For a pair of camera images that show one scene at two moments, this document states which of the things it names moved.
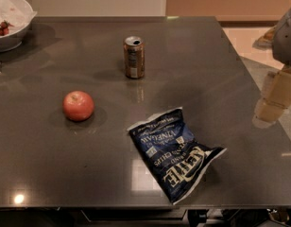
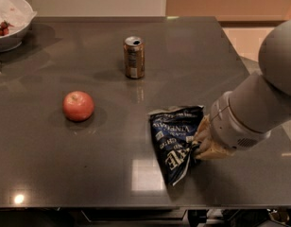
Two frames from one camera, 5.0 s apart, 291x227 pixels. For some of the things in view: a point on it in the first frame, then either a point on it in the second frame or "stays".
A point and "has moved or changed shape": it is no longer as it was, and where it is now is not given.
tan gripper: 286,42 to 223,123
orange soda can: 134,57 stays
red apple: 77,106 stays
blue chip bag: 166,143 has moved or changed shape
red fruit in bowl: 3,28 stays
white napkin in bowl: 13,9 stays
